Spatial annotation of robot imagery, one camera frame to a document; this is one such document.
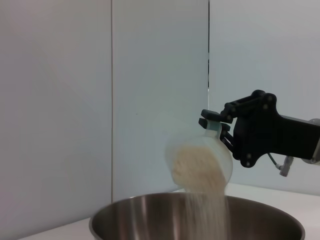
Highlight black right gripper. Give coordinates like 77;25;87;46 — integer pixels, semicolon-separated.
198;89;320;168

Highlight clear plastic measuring cup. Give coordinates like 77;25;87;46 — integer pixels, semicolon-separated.
164;119;234;195

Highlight white rice grains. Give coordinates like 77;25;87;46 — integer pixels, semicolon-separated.
171;146;230;240

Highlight stainless steel mixing bowl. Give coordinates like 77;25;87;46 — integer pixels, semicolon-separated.
89;192;306;240

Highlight right gripper cable with plug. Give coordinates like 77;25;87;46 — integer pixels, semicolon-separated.
267;152;295;178

